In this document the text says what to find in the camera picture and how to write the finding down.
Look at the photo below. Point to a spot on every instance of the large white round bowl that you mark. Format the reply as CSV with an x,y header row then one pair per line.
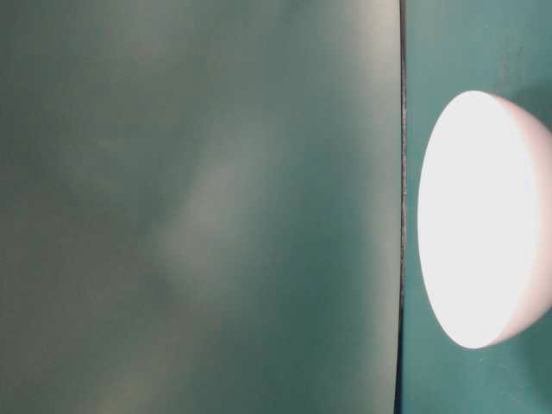
x,y
484,219

